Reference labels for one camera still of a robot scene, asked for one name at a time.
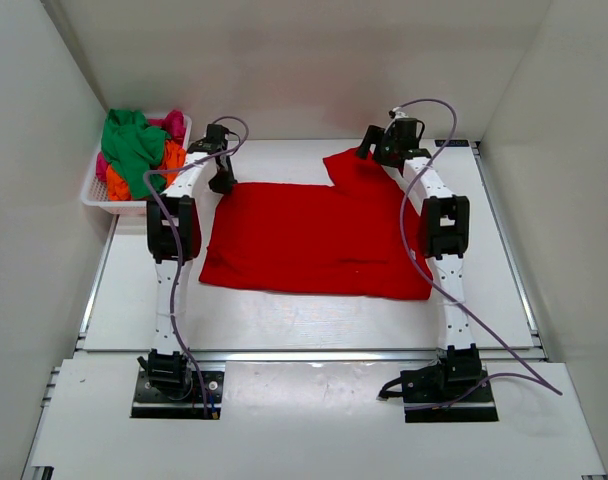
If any red t shirt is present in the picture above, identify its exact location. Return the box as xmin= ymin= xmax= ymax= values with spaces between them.
xmin=199 ymin=149 xmax=432 ymax=301

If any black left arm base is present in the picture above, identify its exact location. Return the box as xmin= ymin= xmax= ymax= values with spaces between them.
xmin=130 ymin=365 xmax=225 ymax=420

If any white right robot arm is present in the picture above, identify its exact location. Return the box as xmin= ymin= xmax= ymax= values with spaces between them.
xmin=357 ymin=111 xmax=482 ymax=390

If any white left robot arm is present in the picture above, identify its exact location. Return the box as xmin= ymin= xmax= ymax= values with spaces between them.
xmin=140 ymin=119 xmax=236 ymax=401

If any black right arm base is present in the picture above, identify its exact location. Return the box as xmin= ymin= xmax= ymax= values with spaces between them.
xmin=377 ymin=366 xmax=499 ymax=424

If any orange t shirt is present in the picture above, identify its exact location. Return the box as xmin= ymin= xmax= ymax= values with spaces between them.
xmin=106 ymin=140 xmax=186 ymax=201

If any pink t shirt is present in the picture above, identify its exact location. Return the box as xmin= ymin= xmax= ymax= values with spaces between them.
xmin=95 ymin=110 xmax=189 ymax=183

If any green t shirt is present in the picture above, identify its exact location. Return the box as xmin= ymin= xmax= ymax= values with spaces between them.
xmin=101 ymin=109 xmax=171 ymax=200

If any white plastic basket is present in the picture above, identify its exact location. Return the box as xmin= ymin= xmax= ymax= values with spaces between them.
xmin=80 ymin=109 xmax=192 ymax=215

